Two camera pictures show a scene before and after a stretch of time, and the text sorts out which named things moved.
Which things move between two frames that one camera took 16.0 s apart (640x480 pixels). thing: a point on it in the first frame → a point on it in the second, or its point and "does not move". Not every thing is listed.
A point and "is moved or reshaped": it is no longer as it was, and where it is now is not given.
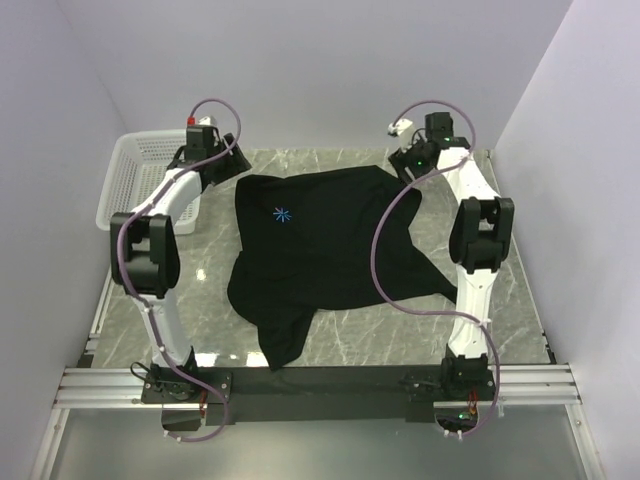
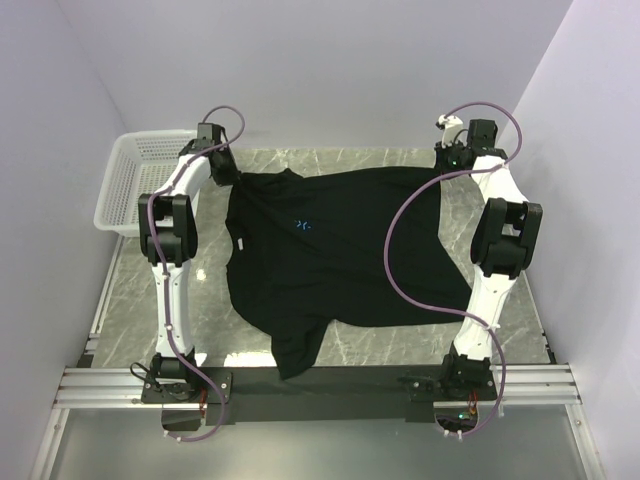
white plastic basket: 135,161 does not move
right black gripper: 399,160 → 441,154
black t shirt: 324,239 is moved or reshaped
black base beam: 247,394 does not move
